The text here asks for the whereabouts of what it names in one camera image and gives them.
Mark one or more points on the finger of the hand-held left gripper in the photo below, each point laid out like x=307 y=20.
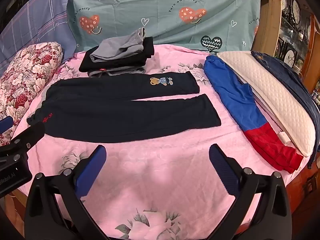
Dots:
x=30 y=133
x=5 y=126

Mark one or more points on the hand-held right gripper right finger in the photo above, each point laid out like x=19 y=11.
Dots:
x=225 y=172

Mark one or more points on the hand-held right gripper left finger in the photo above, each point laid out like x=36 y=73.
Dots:
x=92 y=170

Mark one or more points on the black pants with bear print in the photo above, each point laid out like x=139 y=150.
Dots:
x=112 y=115

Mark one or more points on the blue and red pants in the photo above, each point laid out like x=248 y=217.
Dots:
x=237 y=100

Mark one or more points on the folded grey fleece pants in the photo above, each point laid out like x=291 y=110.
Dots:
x=117 y=70

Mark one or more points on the red floral pillow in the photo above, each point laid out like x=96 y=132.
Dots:
x=27 y=80

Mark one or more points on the pink floral bed sheet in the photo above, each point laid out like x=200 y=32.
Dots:
x=162 y=167

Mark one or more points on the small white charger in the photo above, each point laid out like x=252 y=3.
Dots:
x=284 y=138

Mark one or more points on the white quilted pillow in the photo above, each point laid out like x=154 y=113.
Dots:
x=270 y=90

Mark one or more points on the blue plaid pillow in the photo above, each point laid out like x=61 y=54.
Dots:
x=37 y=22

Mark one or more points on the dark blue denim jeans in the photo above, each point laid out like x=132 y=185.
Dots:
x=295 y=80

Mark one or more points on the stack of folded clothes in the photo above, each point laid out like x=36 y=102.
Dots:
x=136 y=58

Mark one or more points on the decorative plate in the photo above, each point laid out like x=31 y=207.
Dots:
x=290 y=55
x=296 y=9

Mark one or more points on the wooden display cabinet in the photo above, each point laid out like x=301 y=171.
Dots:
x=271 y=17

